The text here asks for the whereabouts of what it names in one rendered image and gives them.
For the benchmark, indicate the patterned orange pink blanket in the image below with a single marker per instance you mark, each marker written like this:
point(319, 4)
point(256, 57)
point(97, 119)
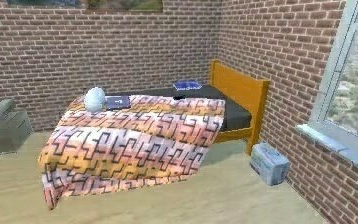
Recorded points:
point(137, 140)

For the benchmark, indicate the dark blue book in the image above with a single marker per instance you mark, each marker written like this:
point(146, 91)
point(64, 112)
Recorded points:
point(117, 102)

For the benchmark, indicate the pale blue grey box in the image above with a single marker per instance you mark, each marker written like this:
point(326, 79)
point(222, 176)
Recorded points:
point(269, 163)

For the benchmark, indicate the bright blue book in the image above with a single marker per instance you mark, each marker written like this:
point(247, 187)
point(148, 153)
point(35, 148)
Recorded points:
point(187, 85)

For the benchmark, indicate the orange wooden bed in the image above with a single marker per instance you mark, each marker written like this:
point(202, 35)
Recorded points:
point(243, 89)

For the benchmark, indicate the white framed window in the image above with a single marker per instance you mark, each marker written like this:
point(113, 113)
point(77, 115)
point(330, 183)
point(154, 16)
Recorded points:
point(345, 83)

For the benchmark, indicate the small black remote control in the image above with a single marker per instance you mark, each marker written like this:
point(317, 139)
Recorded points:
point(179, 97)

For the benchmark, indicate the pale blue white ball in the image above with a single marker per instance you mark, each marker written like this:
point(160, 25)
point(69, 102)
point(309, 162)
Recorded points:
point(94, 99)

